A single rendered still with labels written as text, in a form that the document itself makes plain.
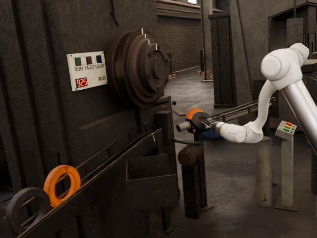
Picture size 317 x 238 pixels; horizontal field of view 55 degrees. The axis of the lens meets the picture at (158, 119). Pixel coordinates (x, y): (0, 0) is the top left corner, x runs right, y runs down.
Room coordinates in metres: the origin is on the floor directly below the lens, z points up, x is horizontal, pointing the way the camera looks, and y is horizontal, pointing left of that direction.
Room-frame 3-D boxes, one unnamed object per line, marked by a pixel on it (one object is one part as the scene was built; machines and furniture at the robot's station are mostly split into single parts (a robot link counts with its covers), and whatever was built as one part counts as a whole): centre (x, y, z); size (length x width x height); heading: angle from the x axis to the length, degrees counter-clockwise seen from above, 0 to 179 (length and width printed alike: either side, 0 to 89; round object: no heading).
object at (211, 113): (4.02, -0.70, 0.17); 0.57 x 0.31 x 0.34; 170
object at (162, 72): (1.82, -0.01, 1.11); 0.28 x 0.06 x 0.28; 150
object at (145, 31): (1.87, 0.07, 1.11); 0.47 x 0.06 x 0.47; 150
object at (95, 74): (1.63, 0.34, 1.15); 0.26 x 0.02 x 0.18; 150
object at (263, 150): (2.13, -0.75, 0.26); 0.12 x 0.12 x 0.52
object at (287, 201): (2.08, -0.90, 0.31); 0.24 x 0.16 x 0.62; 150
